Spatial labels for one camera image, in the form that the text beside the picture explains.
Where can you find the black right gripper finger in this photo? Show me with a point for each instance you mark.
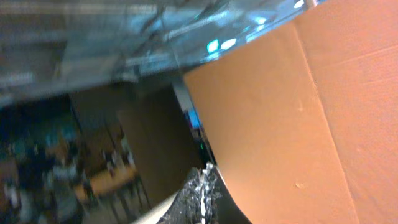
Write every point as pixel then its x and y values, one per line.
pixel 196 201

